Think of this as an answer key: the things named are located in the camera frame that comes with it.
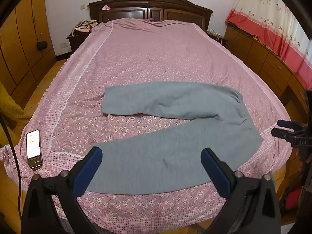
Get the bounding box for dark wooden headboard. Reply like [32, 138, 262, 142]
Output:
[87, 0, 214, 31]

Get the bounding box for wooden wardrobe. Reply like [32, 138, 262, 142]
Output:
[0, 0, 56, 103]

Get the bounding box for dark wooden nightstand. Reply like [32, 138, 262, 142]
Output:
[66, 35, 90, 54]

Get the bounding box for cream and red curtain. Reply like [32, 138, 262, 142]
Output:
[225, 0, 312, 89]

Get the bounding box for grey pants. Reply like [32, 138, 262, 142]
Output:
[87, 82, 264, 195]

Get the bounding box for long wooden cabinet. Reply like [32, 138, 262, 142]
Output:
[224, 23, 310, 127]

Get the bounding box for black smartphone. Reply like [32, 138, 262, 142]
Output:
[26, 130, 44, 170]

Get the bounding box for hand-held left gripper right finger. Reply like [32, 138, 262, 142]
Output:
[200, 148, 282, 234]

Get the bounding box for black cable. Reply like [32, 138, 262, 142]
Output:
[0, 110, 23, 227]

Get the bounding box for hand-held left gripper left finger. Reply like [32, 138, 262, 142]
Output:
[21, 147, 103, 234]

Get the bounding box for yellow cloth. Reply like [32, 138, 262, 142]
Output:
[0, 82, 31, 127]

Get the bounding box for red item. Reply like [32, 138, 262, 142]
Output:
[284, 189, 301, 211]

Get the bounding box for nightstand with cables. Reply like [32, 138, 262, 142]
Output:
[207, 28, 230, 46]

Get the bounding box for pink floral bedspread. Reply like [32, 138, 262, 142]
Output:
[0, 18, 296, 227]

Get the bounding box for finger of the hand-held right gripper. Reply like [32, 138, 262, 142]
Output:
[277, 119, 305, 130]
[271, 127, 305, 140]

